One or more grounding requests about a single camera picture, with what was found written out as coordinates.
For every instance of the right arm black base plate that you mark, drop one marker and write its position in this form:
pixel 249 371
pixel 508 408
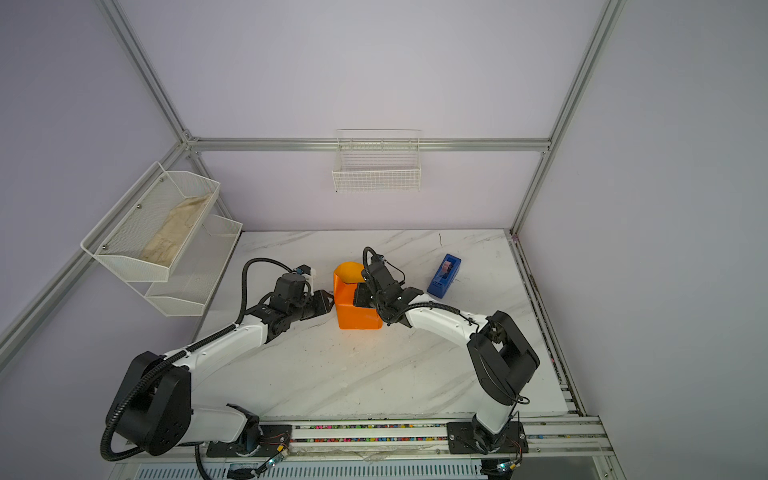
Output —
pixel 473 438

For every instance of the blue tape dispenser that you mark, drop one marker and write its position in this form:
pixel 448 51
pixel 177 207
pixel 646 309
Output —
pixel 444 276

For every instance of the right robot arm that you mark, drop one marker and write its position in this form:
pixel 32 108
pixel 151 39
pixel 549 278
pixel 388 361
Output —
pixel 503 359

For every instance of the white wire wall basket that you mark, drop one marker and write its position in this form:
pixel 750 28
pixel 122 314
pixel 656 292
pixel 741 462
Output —
pixel 377 160

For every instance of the white upper mesh shelf bin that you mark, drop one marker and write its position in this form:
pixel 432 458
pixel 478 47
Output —
pixel 117 241

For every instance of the beige cloth in bin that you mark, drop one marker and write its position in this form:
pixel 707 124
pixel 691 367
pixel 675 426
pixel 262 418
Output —
pixel 166 244

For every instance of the aluminium frame rail front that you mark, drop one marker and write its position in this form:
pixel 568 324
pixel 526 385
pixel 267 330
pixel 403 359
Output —
pixel 555 448

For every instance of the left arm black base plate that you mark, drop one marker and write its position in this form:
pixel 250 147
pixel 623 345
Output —
pixel 261 441

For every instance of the white mesh shelf bin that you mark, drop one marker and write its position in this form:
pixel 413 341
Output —
pixel 193 282
pixel 117 241

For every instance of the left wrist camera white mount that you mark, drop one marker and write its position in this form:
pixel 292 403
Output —
pixel 308 273

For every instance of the dark navy gift box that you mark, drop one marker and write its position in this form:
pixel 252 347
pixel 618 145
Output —
pixel 363 297

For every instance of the white lower mesh shelf bin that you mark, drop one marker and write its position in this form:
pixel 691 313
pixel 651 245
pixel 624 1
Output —
pixel 193 282

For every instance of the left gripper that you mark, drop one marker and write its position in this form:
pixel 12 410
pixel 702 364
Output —
pixel 322 301

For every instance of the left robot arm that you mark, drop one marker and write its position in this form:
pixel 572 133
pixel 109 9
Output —
pixel 154 409

